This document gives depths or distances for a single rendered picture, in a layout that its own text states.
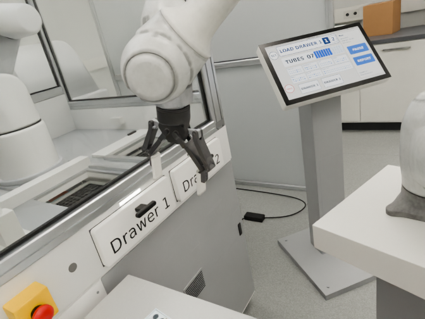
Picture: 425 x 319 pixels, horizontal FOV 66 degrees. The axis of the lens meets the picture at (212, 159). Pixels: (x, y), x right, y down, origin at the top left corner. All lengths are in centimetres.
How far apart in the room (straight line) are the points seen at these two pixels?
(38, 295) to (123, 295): 21
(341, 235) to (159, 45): 57
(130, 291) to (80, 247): 17
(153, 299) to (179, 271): 33
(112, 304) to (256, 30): 195
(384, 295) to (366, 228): 27
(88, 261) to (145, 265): 20
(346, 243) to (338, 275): 107
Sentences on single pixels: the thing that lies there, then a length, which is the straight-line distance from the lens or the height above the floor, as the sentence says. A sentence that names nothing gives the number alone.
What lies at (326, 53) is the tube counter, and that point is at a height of 111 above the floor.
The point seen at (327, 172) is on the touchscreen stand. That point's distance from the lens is 173.
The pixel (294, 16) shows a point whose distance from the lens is 228.
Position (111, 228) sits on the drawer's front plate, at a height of 91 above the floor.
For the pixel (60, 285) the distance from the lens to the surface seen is 85.
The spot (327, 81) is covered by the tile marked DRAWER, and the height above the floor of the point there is 101.
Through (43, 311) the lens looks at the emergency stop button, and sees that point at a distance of 75.
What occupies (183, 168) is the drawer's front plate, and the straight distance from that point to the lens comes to 105.
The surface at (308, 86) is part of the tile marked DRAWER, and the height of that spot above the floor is 101.
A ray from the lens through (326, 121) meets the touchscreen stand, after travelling 163.
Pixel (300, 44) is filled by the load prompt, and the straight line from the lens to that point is 157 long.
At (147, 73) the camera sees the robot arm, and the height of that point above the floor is 128.
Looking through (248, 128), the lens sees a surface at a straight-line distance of 259.
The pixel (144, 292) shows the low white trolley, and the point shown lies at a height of 76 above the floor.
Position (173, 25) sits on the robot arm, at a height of 133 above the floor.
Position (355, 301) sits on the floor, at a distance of 181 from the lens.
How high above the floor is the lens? 132
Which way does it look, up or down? 22 degrees down
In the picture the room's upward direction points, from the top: 12 degrees counter-clockwise
